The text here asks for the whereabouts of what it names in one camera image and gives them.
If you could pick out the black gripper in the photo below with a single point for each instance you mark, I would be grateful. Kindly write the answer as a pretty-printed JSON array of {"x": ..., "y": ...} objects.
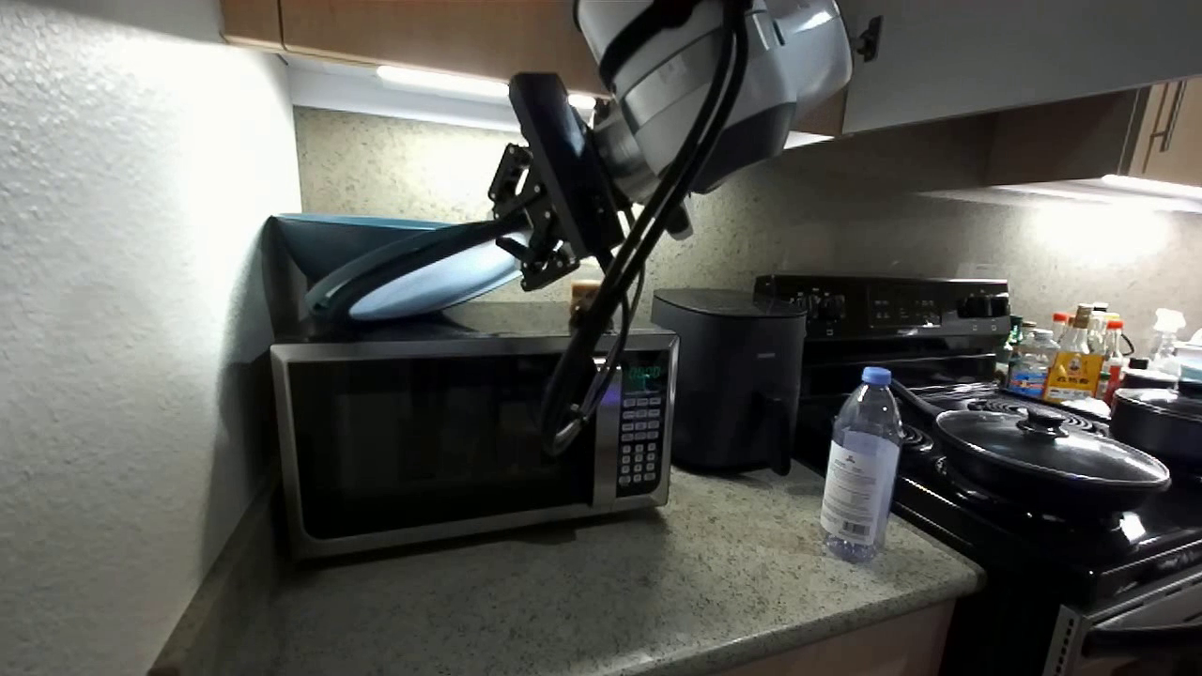
[{"x": 557, "y": 163}]

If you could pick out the small glass lid blue rim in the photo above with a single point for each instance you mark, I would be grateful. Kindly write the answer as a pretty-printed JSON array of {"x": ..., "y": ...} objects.
[{"x": 437, "y": 282}]

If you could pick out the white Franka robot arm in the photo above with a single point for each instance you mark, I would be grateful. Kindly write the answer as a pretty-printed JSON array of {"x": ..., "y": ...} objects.
[{"x": 751, "y": 78}]

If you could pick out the under-cabinet light strip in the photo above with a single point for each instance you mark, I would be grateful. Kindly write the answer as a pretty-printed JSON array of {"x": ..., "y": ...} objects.
[{"x": 452, "y": 83}]

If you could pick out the black and steel microwave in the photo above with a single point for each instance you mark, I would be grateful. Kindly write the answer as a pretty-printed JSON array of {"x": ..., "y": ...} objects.
[{"x": 437, "y": 452}]

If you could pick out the wooden base cabinet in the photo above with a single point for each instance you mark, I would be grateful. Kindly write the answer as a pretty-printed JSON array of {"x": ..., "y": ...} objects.
[{"x": 866, "y": 652}]

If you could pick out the wooden cabinet beside hood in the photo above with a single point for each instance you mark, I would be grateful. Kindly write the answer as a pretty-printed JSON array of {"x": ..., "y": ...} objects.
[{"x": 1127, "y": 134}]

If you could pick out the black air fryer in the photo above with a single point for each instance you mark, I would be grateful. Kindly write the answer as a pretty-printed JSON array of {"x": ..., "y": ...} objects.
[{"x": 734, "y": 379}]

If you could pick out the clear plastic water bottle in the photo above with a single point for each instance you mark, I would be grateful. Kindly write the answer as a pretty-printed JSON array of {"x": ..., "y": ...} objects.
[{"x": 862, "y": 476}]

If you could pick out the black electric stove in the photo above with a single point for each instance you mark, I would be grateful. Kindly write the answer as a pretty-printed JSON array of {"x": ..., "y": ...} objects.
[{"x": 950, "y": 341}]

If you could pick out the green cap condiment bottle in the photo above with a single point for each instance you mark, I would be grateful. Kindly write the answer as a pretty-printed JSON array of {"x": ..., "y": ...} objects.
[{"x": 1029, "y": 358}]

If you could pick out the dark range hood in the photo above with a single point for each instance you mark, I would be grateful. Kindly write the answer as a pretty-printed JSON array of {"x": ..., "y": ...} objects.
[{"x": 1027, "y": 56}]

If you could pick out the yellow label condiment bottle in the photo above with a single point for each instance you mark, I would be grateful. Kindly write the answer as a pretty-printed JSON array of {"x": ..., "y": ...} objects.
[{"x": 1074, "y": 363}]

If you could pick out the frying pan with glass lid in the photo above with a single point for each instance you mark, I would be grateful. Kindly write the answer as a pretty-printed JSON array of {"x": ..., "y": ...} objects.
[{"x": 1044, "y": 455}]

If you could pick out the red cap condiment bottle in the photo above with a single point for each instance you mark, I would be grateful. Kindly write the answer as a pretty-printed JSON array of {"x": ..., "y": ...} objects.
[{"x": 1114, "y": 349}]

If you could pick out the black pot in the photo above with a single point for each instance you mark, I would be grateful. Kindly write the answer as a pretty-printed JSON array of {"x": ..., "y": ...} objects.
[{"x": 1159, "y": 418}]

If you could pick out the wooden wall cabinet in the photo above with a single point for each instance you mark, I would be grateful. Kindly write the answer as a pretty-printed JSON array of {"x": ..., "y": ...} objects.
[{"x": 400, "y": 24}]

